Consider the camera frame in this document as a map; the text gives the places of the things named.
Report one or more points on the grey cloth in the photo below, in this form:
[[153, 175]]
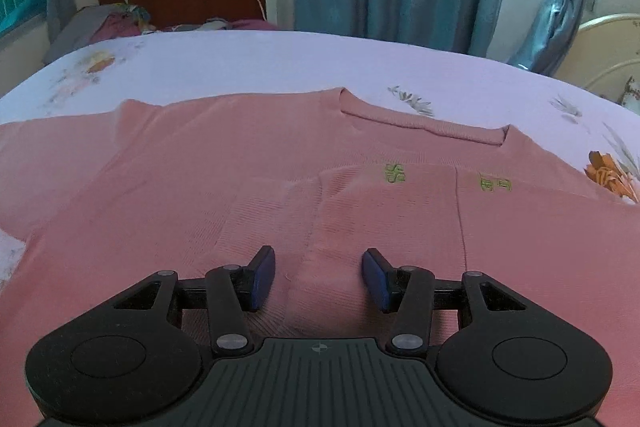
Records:
[[75, 32]]

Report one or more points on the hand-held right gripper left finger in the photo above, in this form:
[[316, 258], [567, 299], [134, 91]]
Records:
[[265, 279]]

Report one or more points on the floral white bed sheet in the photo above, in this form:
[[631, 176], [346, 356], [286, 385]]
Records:
[[300, 62]]

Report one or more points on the magenta cloth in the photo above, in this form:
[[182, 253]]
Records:
[[117, 27]]

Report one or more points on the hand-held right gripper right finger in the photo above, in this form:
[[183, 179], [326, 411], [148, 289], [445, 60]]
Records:
[[375, 279]]

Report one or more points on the cream round metal frame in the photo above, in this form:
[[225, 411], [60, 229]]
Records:
[[600, 42]]

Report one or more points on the pink cloth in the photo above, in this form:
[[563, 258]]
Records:
[[252, 25]]

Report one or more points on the pink knit sweater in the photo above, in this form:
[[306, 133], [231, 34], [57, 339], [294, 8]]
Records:
[[200, 167]]

